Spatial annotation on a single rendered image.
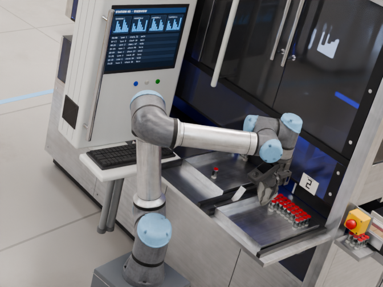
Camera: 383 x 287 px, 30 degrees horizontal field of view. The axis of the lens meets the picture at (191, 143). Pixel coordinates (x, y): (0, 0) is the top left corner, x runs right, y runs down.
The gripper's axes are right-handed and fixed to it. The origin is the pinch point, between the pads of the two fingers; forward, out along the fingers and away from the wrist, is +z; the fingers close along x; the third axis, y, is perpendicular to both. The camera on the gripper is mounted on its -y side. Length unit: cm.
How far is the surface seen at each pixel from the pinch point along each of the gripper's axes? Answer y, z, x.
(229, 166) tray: 34, 19, 46
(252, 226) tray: 10.6, 19.5, 7.7
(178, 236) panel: 39, 76, 68
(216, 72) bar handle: 32, -18, 65
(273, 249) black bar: 6.0, 17.7, -7.6
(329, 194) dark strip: 38.4, 3.8, -3.4
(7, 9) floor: 143, 107, 435
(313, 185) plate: 38.6, 5.0, 4.8
